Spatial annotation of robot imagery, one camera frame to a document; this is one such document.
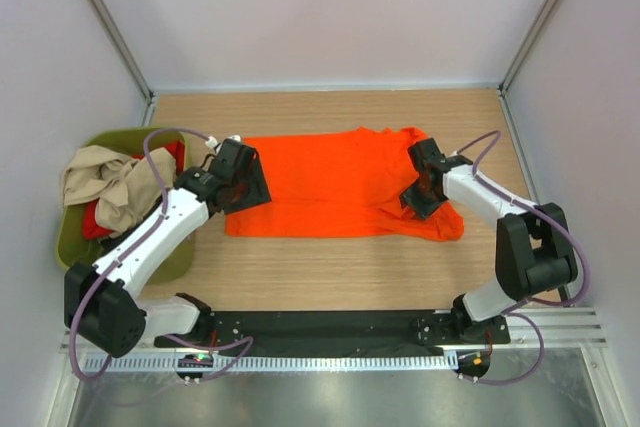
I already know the aluminium frame rail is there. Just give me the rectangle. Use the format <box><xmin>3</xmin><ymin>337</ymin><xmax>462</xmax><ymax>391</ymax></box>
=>
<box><xmin>79</xmin><ymin>308</ymin><xmax>604</xmax><ymax>358</ymax></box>

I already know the red t shirt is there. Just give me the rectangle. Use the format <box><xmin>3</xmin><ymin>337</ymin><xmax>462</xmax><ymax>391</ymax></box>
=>
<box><xmin>81</xmin><ymin>140</ymin><xmax>187</xmax><ymax>242</ymax></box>

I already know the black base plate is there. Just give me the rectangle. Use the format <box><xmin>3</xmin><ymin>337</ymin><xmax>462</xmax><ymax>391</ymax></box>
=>
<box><xmin>178</xmin><ymin>309</ymin><xmax>511</xmax><ymax>356</ymax></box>

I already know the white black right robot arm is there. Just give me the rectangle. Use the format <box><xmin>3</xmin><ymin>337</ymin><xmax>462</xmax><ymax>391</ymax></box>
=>
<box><xmin>399</xmin><ymin>138</ymin><xmax>578</xmax><ymax>342</ymax></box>

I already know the beige t shirt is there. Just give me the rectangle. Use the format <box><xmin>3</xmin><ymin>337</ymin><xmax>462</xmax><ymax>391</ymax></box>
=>
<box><xmin>61</xmin><ymin>145</ymin><xmax>178</xmax><ymax>241</ymax></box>

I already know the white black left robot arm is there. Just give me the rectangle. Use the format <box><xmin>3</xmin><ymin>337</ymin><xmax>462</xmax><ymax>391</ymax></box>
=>
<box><xmin>64</xmin><ymin>138</ymin><xmax>271</xmax><ymax>358</ymax></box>

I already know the white slotted cable duct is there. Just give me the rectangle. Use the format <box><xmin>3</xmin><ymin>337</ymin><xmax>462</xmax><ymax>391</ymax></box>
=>
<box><xmin>107</xmin><ymin>351</ymin><xmax>458</xmax><ymax>373</ymax></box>

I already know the right corner aluminium post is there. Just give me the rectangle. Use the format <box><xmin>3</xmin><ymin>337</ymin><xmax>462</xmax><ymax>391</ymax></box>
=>
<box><xmin>498</xmin><ymin>0</ymin><xmax>594</xmax><ymax>158</ymax></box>

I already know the orange t shirt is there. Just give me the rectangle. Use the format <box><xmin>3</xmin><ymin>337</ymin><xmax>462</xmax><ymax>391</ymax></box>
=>
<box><xmin>225</xmin><ymin>127</ymin><xmax>464</xmax><ymax>242</ymax></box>

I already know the corner aluminium post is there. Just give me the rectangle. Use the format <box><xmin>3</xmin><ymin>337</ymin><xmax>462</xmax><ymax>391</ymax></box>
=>
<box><xmin>498</xmin><ymin>0</ymin><xmax>594</xmax><ymax>158</ymax></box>
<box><xmin>87</xmin><ymin>0</ymin><xmax>156</xmax><ymax>126</ymax></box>

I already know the left corner aluminium post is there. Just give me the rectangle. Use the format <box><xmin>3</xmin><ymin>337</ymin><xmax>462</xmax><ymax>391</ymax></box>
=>
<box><xmin>87</xmin><ymin>0</ymin><xmax>156</xmax><ymax>126</ymax></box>

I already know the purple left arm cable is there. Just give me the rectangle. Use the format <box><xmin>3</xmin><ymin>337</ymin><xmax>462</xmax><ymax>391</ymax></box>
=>
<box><xmin>68</xmin><ymin>127</ymin><xmax>255</xmax><ymax>383</ymax></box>

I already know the green plastic tub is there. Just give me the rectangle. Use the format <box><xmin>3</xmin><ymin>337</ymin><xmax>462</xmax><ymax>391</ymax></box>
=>
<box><xmin>54</xmin><ymin>127</ymin><xmax>195</xmax><ymax>284</ymax></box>

